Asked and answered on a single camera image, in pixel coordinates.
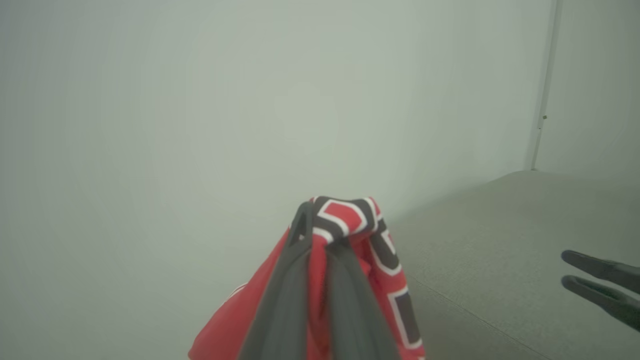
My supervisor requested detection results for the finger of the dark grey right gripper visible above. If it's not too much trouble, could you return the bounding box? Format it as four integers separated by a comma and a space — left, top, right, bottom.
560, 249, 640, 295
560, 274, 640, 332

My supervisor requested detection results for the red jersey with lettering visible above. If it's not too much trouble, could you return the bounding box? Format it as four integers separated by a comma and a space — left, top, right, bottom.
188, 195, 427, 360

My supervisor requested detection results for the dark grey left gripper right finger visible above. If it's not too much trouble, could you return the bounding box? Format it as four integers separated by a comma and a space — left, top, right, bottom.
325, 239, 402, 360

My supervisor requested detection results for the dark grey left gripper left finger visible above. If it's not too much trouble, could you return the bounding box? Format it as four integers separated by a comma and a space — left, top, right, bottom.
238, 201, 315, 360

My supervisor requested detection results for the grey partition frame post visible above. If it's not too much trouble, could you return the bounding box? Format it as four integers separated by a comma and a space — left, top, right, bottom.
524, 0, 564, 172

